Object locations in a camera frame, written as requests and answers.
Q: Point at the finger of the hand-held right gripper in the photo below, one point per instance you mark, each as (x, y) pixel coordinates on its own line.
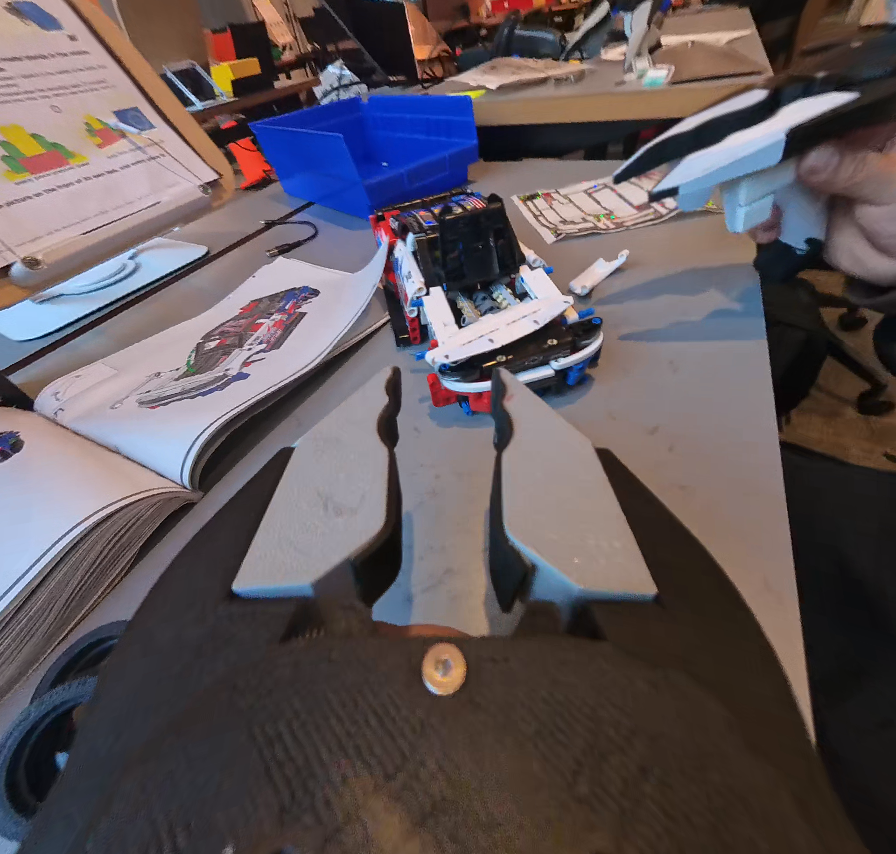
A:
(742, 147)
(700, 123)

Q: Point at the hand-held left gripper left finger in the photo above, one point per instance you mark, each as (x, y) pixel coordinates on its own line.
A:
(322, 511)

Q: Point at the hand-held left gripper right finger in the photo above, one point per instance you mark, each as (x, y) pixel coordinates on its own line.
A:
(567, 511)

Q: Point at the holographic sticker sheet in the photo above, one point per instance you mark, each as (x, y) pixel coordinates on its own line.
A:
(581, 210)

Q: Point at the white curved toy brick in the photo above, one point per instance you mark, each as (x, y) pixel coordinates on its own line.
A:
(595, 273)

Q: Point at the toy brick race car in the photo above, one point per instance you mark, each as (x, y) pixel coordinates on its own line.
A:
(476, 252)

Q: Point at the grey desk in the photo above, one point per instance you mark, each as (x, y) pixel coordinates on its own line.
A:
(665, 378)

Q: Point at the person's right hand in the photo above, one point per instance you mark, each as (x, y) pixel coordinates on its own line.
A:
(861, 203)

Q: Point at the neighbouring table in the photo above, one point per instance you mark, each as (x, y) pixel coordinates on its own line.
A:
(595, 98)

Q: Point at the printed paper sheet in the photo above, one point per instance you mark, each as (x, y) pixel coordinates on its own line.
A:
(518, 74)

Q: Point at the black mesh office chair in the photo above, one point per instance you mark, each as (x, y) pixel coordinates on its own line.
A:
(819, 329)

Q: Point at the thick instruction booklet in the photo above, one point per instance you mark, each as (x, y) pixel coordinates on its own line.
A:
(105, 462)

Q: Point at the yellow paper note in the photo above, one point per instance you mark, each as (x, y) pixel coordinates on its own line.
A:
(465, 93)

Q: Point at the black rubber tire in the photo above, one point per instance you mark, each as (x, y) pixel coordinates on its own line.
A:
(42, 707)
(77, 647)

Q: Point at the blue storage bin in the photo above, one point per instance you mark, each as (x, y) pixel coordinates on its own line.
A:
(392, 147)

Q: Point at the printed instruction sheet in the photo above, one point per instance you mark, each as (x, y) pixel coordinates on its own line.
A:
(70, 133)

